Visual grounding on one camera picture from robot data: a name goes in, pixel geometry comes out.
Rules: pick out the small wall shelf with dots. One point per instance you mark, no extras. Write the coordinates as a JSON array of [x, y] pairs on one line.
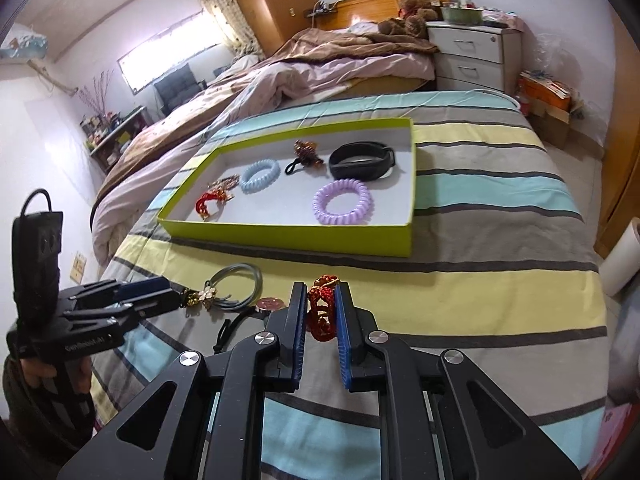
[[322, 10]]

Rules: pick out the dark office chair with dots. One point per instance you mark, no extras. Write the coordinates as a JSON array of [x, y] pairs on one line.
[[175, 90]]

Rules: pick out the green cardboard box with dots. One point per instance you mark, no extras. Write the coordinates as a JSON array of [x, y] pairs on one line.
[[300, 242]]

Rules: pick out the bed with brown duvet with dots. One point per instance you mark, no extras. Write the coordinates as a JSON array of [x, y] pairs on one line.
[[200, 110]]

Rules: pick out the wooden wardrobe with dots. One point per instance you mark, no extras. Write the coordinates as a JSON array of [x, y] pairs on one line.
[[622, 160], [270, 5]]

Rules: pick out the dried flower branches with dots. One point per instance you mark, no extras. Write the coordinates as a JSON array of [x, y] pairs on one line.
[[97, 95]]

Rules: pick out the rhinestone hair clip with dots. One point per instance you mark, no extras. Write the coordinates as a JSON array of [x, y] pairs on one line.
[[225, 185]]

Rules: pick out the window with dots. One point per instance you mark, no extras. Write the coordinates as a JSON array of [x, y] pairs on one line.
[[165, 52]]

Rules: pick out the green tray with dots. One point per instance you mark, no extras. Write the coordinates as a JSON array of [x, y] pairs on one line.
[[460, 15]]

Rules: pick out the cluttered desk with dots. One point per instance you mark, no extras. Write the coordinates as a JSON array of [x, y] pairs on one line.
[[112, 140]]

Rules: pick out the wall outlet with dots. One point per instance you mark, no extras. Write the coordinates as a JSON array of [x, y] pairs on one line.
[[78, 269]]

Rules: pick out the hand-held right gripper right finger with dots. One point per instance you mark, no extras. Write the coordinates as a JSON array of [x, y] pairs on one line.
[[342, 345]]

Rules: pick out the wooden headboard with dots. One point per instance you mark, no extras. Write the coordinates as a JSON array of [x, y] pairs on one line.
[[365, 7]]

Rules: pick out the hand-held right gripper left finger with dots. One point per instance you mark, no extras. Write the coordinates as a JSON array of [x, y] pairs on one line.
[[299, 340]]

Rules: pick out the white nightstand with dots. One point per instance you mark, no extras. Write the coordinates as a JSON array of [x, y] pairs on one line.
[[470, 60]]

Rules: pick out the covered air conditioner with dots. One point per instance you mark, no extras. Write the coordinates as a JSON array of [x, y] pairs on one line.
[[22, 42]]

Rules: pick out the striped bed sheet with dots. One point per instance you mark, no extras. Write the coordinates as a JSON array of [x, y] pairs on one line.
[[475, 260]]

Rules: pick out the floral curtain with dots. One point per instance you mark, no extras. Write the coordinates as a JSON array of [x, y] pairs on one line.
[[230, 10]]

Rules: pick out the person's left hand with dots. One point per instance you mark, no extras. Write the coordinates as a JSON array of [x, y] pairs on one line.
[[35, 372]]

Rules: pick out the black wrist band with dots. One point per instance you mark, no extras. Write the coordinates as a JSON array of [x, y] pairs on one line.
[[345, 167]]

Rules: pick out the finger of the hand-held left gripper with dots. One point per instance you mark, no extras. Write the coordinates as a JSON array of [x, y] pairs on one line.
[[155, 305], [145, 286]]

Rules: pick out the brown teddy bear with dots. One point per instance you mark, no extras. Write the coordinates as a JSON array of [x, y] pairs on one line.
[[410, 17]]

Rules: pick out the black elastic round charm tie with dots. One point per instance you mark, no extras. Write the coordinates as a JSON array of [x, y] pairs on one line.
[[270, 305]]

